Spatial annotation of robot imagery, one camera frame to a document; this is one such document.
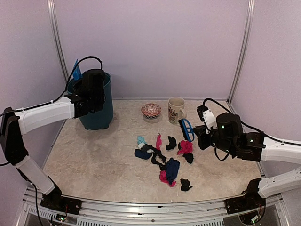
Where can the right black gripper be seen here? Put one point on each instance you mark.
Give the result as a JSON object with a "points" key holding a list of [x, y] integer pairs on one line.
{"points": [[200, 131]]}

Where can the blue hand brush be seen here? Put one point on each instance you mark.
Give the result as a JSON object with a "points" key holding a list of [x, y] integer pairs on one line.
{"points": [[187, 129]]}

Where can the blue plastic dustpan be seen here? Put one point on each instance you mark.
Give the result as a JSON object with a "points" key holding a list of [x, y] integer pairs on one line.
{"points": [[77, 75]]}

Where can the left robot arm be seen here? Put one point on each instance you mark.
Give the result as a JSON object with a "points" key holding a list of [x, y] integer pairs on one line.
{"points": [[18, 122]]}

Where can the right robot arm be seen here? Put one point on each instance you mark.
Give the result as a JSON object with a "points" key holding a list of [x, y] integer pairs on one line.
{"points": [[225, 132]]}

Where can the pile of coloured paper scraps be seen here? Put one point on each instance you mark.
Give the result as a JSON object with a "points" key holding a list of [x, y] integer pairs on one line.
{"points": [[169, 168]]}

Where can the cream ceramic mug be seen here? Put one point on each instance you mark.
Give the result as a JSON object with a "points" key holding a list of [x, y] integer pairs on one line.
{"points": [[176, 109]]}

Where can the isolated black paper scrap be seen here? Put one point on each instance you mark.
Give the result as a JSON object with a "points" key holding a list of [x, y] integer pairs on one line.
{"points": [[185, 185]]}

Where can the patterned red ceramic bowl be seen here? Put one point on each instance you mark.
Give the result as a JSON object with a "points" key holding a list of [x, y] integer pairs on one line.
{"points": [[151, 110]]}

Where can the teal plastic waste bin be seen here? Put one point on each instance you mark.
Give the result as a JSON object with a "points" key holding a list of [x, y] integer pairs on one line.
{"points": [[103, 106]]}

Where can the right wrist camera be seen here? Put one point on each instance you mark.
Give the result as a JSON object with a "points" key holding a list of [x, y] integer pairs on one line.
{"points": [[207, 117]]}

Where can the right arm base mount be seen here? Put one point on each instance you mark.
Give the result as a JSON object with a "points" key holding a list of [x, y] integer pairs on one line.
{"points": [[249, 201]]}

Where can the front aluminium rail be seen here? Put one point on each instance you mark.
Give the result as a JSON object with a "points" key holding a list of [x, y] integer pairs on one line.
{"points": [[103, 213]]}

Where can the right aluminium frame post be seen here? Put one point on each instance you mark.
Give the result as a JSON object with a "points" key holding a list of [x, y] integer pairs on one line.
{"points": [[243, 51]]}

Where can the aluminium frame post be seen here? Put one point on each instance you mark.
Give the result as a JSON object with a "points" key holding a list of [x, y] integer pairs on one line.
{"points": [[243, 51], [56, 37]]}

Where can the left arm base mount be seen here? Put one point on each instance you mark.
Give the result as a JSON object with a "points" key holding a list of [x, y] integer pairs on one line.
{"points": [[55, 201]]}

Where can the left aluminium frame post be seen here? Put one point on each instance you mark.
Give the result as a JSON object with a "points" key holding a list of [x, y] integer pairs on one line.
{"points": [[56, 37]]}

